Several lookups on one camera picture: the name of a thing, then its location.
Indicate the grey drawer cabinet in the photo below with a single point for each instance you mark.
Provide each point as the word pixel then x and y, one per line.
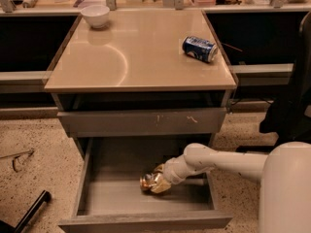
pixel 137 63

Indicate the closed grey top drawer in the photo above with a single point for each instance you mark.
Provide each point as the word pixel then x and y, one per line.
pixel 142 123

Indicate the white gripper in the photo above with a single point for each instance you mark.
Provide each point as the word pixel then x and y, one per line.
pixel 171 173

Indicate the blue soda can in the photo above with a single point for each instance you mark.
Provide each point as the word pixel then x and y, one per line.
pixel 200 49

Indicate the crushed orange can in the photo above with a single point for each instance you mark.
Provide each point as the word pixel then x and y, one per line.
pixel 145 182

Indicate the black chair leg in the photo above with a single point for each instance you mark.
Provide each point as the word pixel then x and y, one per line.
pixel 44 197

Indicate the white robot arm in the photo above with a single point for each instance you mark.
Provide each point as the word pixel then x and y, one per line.
pixel 284 176

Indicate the white bowl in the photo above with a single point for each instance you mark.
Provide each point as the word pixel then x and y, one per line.
pixel 96 16

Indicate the open grey middle drawer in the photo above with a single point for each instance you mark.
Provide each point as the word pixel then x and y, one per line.
pixel 109 198

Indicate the black office chair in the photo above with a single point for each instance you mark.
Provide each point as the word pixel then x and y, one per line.
pixel 289 115

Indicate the eyeglasses on floor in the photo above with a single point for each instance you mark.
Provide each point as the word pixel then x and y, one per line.
pixel 15 157

